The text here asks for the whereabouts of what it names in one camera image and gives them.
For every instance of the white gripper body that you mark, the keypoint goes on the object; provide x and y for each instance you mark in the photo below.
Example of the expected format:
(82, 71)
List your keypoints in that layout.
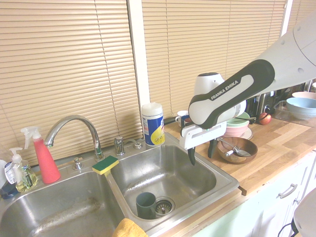
(202, 135)

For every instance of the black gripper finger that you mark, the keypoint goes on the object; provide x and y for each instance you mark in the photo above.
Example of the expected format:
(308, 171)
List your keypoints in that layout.
(211, 148)
(191, 155)

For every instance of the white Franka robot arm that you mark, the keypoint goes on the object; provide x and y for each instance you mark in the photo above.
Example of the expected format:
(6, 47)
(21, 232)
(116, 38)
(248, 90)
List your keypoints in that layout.
(284, 56)

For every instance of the stainless steel double sink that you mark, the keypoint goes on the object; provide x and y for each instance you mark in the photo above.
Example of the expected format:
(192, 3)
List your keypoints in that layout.
(172, 170)

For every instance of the white sink hole cap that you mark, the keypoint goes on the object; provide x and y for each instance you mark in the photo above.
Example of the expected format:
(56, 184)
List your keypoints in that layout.
(137, 145)

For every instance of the metal sink drain strainer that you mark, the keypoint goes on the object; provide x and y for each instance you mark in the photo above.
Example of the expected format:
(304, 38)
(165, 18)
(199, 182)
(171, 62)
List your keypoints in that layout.
(164, 207)

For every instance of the chrome sink knob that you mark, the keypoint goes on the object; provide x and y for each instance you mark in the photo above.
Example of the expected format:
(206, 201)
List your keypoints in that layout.
(77, 164)

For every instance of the dark blue mug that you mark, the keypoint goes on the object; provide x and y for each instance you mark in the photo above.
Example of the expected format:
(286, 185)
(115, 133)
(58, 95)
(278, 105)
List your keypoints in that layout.
(185, 122)

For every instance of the white mug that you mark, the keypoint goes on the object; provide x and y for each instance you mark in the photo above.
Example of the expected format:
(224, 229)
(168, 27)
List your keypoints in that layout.
(181, 114)

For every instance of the large pink bowl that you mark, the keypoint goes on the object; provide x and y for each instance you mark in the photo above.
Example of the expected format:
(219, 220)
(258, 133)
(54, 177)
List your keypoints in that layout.
(237, 129)

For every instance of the round wooden bowl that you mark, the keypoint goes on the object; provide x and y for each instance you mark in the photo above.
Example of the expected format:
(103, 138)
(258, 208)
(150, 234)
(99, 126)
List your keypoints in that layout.
(249, 158)

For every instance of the white dinner plate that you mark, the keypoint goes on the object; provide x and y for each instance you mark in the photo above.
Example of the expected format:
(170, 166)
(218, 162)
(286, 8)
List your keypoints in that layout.
(248, 134)

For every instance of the pale green bowl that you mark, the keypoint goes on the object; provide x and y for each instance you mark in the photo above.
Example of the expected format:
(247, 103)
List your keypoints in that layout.
(243, 118)

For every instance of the white wipes canister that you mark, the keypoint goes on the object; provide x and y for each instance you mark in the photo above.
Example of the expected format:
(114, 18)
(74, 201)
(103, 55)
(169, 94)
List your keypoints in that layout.
(153, 123)

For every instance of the red apple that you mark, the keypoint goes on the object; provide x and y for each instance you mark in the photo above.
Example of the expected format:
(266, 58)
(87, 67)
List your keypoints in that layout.
(264, 119)

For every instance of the stainless steel toaster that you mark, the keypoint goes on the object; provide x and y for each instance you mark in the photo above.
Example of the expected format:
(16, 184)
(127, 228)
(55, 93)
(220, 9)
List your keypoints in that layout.
(261, 103)

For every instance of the dark green mug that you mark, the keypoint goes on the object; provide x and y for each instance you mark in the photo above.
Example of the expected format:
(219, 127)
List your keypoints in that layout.
(145, 206)

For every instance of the chrome side sprayer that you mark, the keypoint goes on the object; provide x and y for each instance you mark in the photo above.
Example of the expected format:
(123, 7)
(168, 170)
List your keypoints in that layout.
(119, 145)

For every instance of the clear plastic container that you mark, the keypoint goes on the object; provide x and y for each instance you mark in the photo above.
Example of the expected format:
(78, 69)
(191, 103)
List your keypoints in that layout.
(281, 113)

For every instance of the yellow and green sponge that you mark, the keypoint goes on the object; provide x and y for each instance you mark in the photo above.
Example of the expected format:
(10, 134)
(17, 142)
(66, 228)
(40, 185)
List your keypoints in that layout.
(106, 165)

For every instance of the white kitchen cabinet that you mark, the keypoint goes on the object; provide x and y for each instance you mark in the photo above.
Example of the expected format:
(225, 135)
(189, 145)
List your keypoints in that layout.
(269, 212)

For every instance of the yellow dish cloth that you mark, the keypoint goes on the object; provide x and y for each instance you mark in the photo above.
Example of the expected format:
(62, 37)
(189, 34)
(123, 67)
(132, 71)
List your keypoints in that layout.
(128, 228)

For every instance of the light blue bowl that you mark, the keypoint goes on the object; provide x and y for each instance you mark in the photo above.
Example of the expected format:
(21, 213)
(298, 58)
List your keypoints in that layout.
(301, 108)

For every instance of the small pink bowl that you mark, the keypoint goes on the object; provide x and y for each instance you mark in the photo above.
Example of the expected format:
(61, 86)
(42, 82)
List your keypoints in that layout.
(304, 95)

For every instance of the chrome gooseneck faucet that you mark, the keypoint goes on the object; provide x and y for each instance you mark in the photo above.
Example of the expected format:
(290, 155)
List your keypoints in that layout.
(74, 118)

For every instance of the red spray bottle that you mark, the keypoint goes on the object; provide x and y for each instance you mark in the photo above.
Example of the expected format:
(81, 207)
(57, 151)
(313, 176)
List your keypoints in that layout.
(47, 165)

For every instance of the clear yellow soap pump bottle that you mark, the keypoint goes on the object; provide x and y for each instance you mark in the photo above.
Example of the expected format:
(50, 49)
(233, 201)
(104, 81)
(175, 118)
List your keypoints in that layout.
(26, 179)

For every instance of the blue label soap bottle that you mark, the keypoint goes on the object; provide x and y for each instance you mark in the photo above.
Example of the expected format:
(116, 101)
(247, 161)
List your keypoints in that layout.
(10, 174)

